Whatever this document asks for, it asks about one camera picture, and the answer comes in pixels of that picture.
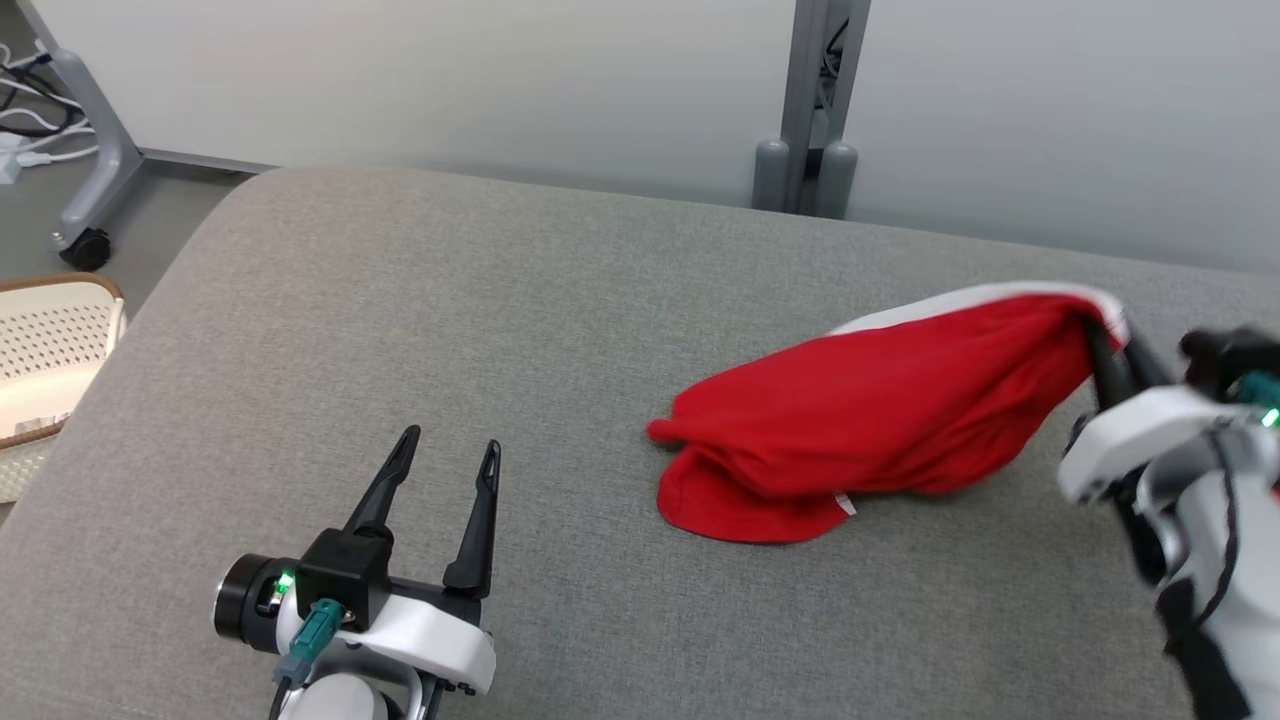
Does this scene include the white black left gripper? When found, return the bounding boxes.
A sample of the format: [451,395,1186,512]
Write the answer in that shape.
[213,425,502,696]

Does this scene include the cream perforated laundry basket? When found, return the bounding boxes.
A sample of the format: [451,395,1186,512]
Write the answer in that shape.
[0,273,129,506]

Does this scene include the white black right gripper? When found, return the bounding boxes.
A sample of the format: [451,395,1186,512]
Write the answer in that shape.
[1058,318,1241,504]

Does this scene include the arm black cable teal plug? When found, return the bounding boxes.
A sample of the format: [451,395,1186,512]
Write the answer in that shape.
[1195,372,1280,626]
[266,598,347,720]

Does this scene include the left arm black cable teal plug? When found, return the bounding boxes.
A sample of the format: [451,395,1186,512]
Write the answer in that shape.
[266,598,347,720]

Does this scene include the grey metal post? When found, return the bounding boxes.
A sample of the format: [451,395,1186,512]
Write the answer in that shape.
[752,0,873,221]

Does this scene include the bundle of floor cables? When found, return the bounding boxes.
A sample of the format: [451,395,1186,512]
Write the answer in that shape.
[0,40,101,186]

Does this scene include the grey metal stand with caster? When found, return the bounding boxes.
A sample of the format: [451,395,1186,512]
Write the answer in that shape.
[15,0,276,273]

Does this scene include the red shorts with white stripe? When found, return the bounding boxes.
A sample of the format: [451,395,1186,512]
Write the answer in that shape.
[645,282,1131,546]

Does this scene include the right arm black cable teal plug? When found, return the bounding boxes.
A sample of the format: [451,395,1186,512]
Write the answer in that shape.
[1195,372,1280,626]

